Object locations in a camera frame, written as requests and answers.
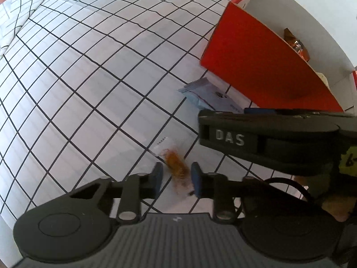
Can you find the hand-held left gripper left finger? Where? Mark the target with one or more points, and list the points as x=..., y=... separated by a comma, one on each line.
x=158, y=177

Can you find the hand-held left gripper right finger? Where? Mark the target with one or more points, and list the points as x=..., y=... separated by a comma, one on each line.
x=195, y=180

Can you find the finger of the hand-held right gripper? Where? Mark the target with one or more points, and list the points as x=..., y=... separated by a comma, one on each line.
x=259, y=111

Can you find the clear packet of brown snack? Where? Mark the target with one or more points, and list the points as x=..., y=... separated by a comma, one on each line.
x=175, y=167

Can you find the grey-blue snack packet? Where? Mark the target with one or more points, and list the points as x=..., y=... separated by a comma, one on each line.
x=212, y=97

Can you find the red cardboard box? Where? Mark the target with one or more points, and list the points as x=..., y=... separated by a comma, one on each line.
x=251, y=61

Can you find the checked tablecloth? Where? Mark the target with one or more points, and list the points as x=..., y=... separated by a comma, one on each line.
x=83, y=89

